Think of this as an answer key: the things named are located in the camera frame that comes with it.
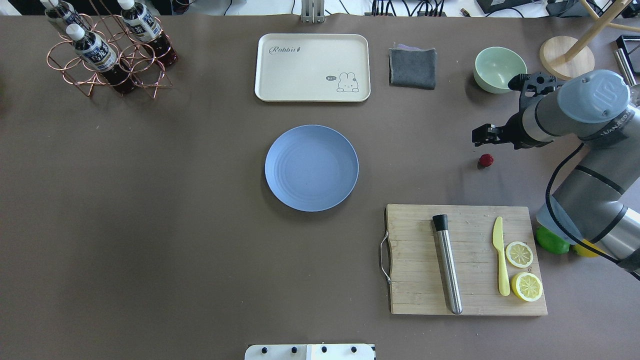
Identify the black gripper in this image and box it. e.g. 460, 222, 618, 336
471, 114, 538, 150

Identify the red strawberry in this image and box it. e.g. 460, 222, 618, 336
478, 153, 495, 169

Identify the blue plate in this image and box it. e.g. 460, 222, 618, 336
263, 124, 359, 212

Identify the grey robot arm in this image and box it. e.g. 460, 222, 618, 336
471, 70, 640, 277

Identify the green bowl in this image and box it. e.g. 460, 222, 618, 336
473, 47, 528, 94

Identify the yellow plastic knife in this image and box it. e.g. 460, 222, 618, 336
492, 216, 511, 297

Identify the grey folded cloth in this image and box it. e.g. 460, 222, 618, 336
388, 44, 438, 90

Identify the wooden round stand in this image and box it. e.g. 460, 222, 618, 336
539, 0, 640, 81

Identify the lemon slice lower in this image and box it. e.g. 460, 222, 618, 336
505, 241, 534, 269

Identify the green lime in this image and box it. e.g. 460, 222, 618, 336
535, 226, 570, 255

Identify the wooden cutting board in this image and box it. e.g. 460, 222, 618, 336
385, 203, 547, 316

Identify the yellow lemon lower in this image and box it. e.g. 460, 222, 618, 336
571, 239, 604, 258

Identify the steel ice scoop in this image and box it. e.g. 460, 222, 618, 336
614, 48, 637, 87

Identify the lemon half upper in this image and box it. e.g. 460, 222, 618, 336
510, 272, 544, 302

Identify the cream rabbit tray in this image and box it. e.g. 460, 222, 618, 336
254, 33, 371, 103

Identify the top tea bottle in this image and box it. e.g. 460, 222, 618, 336
65, 23, 137, 94

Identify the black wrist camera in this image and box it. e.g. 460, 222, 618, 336
507, 71, 565, 112

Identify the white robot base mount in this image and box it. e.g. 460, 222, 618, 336
244, 342, 377, 360

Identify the copper wire bottle rack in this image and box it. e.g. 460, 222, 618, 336
46, 0, 176, 98

